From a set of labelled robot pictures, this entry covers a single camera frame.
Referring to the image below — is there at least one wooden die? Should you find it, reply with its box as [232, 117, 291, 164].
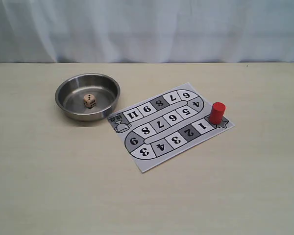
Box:
[83, 94, 96, 109]

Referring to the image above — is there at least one red cylinder game piece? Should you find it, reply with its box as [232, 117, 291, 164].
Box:
[209, 102, 226, 125]

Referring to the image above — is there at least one paper number game board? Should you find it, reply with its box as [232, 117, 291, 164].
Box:
[107, 83, 235, 173]

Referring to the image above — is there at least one stainless steel round bowl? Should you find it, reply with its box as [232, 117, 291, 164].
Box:
[55, 73, 121, 121]

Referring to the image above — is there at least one white curtain backdrop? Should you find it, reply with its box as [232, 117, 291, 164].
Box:
[0, 0, 294, 63]

